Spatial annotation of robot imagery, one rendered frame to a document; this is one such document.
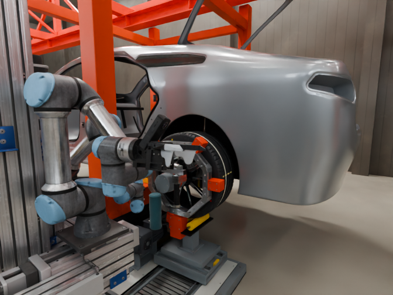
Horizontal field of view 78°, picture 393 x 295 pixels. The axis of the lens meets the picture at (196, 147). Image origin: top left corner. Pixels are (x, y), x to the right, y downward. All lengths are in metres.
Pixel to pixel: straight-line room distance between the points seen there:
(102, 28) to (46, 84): 1.06
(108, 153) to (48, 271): 0.52
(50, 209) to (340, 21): 6.41
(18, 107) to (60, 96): 0.23
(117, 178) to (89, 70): 1.19
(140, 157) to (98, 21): 1.34
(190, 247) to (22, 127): 1.48
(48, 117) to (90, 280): 0.60
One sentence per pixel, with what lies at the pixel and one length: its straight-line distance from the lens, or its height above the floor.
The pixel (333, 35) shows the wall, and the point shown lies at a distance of 6.62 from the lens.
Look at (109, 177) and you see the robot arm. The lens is 0.81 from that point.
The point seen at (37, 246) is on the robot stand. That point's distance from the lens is 1.28.
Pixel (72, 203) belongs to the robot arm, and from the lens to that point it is 1.03.
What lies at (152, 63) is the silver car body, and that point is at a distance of 2.24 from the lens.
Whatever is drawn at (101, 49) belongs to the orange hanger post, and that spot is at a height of 1.75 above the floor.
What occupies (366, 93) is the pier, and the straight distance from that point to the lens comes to 6.11.
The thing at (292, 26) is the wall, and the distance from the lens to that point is 6.95.
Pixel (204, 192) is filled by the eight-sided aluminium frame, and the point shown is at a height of 0.79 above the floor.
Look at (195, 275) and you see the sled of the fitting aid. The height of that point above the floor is 0.13.
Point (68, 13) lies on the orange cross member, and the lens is 4.22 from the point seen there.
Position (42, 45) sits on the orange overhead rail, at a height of 3.15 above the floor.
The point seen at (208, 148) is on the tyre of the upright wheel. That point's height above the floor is 1.08.
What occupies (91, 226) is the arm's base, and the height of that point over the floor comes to 0.87.
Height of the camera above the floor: 1.33
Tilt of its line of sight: 8 degrees down
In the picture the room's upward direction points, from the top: straight up
